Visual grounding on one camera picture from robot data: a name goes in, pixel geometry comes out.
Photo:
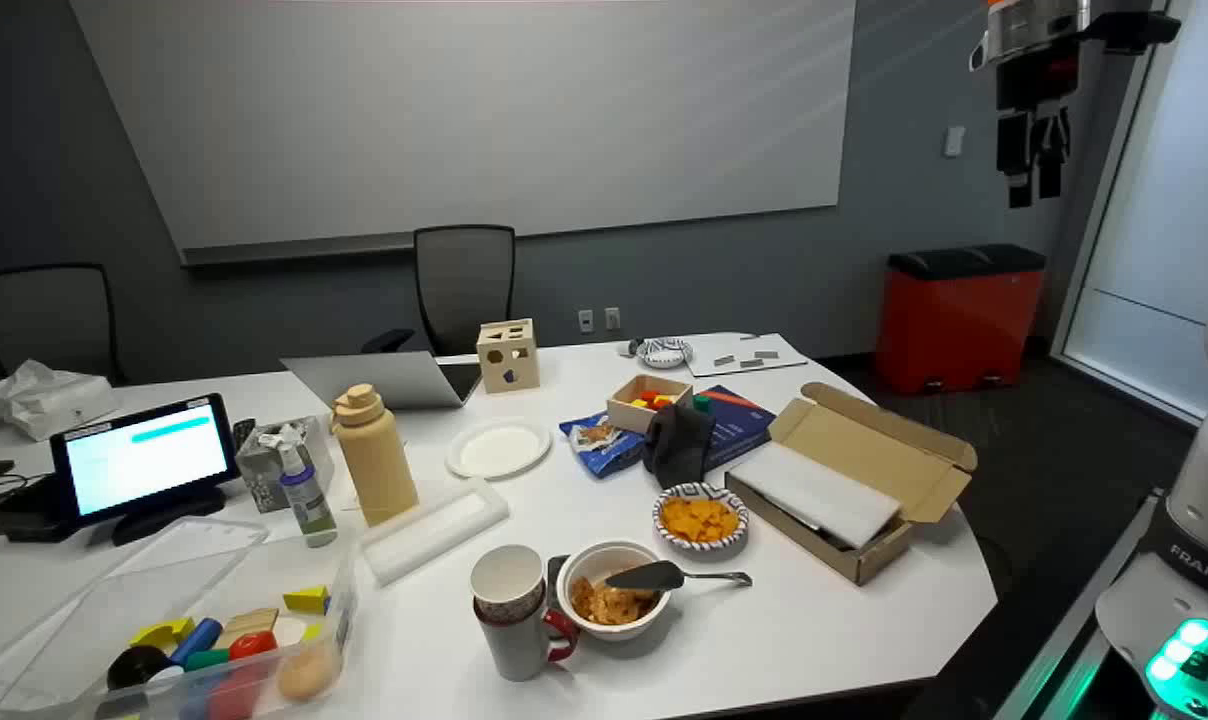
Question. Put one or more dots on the white paper plate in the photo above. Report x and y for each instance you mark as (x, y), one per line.
(496, 450)

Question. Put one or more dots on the blue and yellow book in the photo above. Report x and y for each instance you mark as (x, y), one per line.
(738, 422)

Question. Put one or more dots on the white whiteboard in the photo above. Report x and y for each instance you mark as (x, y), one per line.
(343, 127)

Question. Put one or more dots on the wooden shape sorter cube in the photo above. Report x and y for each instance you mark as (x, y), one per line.
(507, 352)

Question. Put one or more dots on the grey carton box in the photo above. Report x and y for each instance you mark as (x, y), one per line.
(263, 459)

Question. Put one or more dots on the tan water bottle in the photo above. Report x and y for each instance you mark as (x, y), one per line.
(373, 455)

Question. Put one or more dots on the small spray bottle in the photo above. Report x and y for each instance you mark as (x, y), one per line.
(297, 479)

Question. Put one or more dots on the blue snack bag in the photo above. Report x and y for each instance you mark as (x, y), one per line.
(600, 446)

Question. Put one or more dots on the black office chair centre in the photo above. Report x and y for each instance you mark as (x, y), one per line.
(467, 274)

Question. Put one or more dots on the red trash bin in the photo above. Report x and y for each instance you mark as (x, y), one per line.
(959, 317)

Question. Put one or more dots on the stacked white paper cups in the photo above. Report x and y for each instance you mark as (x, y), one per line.
(510, 600)

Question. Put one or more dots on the open cardboard box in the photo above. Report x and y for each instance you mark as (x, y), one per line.
(851, 481)

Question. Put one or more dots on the small box of colourful blocks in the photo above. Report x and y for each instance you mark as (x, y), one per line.
(638, 402)

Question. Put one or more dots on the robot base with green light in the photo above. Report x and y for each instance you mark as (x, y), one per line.
(1134, 646)

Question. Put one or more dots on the clear bin of toys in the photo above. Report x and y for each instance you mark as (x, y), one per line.
(200, 622)

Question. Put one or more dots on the crumpled white plastic bag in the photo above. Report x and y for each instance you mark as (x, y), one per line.
(43, 402)

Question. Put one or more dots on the patterned bowl of orange chips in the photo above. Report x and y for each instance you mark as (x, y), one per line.
(702, 516)

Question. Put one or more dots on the black tablet with lit screen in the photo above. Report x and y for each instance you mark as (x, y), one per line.
(147, 470)

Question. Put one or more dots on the grey laptop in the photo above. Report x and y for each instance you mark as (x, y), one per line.
(406, 382)

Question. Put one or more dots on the black office chair left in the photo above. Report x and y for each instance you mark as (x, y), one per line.
(60, 317)

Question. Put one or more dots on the white papers on table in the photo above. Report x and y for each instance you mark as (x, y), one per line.
(741, 352)

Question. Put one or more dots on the black spatula with metal handle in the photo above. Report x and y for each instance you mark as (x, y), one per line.
(664, 577)

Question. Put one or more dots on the white bowl of food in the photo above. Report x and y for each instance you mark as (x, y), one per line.
(592, 604)

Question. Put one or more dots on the black office chair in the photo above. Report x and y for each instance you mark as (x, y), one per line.
(60, 317)
(467, 274)

